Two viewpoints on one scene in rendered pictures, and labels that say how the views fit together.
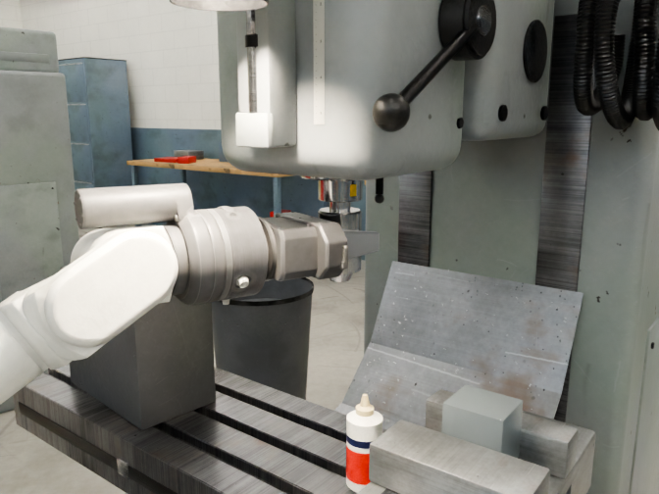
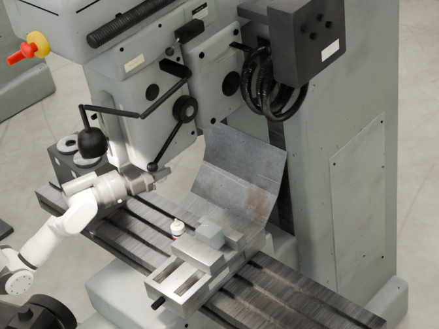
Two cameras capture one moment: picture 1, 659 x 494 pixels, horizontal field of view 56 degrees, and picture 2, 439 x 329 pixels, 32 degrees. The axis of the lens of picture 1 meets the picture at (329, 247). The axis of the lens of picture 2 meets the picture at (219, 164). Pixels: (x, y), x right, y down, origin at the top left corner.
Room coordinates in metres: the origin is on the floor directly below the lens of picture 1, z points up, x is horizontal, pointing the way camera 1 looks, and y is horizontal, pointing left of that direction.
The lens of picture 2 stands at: (-0.98, -0.52, 2.58)
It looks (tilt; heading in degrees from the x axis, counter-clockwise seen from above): 39 degrees down; 11
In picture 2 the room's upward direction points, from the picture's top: 10 degrees counter-clockwise
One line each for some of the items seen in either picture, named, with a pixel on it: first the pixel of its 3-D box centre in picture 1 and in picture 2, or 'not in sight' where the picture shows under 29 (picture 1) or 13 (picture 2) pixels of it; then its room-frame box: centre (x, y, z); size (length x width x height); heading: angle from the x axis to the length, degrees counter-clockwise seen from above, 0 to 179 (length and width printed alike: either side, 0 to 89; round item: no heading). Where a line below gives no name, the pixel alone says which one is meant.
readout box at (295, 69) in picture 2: not in sight; (309, 31); (0.68, -0.46, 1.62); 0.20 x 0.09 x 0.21; 142
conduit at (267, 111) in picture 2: (617, 41); (264, 79); (0.74, -0.33, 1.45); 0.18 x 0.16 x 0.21; 142
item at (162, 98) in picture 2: not in sight; (164, 98); (0.49, -0.12, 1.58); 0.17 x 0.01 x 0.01; 151
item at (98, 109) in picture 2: not in sight; (113, 111); (0.45, -0.01, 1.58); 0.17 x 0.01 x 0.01; 70
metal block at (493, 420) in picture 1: (481, 429); (210, 236); (0.54, -0.15, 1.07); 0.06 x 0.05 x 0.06; 54
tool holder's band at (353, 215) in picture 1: (339, 214); not in sight; (0.65, -0.01, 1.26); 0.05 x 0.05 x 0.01
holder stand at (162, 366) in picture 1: (135, 328); (86, 173); (0.86, 0.28, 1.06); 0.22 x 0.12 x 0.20; 46
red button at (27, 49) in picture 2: not in sight; (29, 49); (0.45, 0.14, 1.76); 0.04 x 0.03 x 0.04; 52
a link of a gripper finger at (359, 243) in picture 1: (355, 244); (161, 175); (0.62, -0.03, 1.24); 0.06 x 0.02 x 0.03; 123
